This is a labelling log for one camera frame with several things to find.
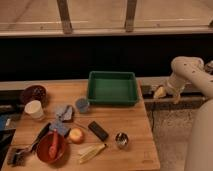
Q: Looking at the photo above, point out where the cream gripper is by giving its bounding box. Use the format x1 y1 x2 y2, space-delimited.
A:
153 85 181 104

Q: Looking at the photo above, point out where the red pepper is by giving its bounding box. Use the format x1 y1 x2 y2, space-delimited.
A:
49 131 58 159

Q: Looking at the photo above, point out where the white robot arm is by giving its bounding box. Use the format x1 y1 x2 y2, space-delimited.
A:
153 56 213 171

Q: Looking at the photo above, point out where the small metal cup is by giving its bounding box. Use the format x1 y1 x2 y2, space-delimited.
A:
115 132 129 149

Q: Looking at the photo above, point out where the small blue cup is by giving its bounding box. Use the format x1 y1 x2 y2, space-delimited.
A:
75 98 89 113

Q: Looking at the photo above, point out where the white paper cup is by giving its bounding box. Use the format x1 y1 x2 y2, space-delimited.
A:
24 100 44 120

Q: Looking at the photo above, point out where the green plastic tray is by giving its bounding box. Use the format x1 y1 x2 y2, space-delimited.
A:
87 71 139 106

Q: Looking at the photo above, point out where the black rectangular block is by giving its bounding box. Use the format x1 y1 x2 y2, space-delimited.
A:
88 121 109 141

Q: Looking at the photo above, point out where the yellow red apple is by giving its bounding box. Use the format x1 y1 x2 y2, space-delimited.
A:
69 128 84 144

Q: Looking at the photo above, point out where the blue crumpled cloth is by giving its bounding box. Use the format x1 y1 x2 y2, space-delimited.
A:
55 105 73 121

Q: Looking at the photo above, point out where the blue sponge piece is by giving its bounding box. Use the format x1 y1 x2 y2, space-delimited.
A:
49 120 69 136

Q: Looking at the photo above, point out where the dark maroon bowl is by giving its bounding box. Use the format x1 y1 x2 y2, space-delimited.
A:
20 85 47 104

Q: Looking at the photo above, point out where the red bowl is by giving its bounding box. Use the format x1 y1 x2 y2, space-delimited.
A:
36 132 67 164

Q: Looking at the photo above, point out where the black handled brush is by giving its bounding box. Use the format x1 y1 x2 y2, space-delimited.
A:
7 123 50 167

